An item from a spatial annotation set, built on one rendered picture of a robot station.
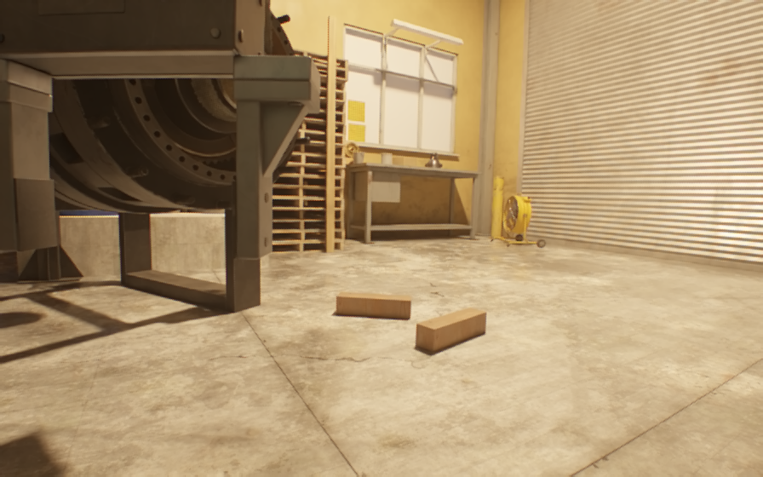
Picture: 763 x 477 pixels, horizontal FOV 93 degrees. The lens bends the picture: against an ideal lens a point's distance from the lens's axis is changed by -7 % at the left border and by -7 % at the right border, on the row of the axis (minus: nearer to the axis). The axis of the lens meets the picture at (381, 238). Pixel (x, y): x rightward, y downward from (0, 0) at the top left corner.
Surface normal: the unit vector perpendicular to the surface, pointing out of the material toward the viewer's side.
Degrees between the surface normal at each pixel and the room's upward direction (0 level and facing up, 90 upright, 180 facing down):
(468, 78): 90
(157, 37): 90
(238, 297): 90
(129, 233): 90
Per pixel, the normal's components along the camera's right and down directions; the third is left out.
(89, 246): 0.50, 0.11
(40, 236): 1.00, 0.03
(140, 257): 0.88, 0.07
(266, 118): 0.00, 0.11
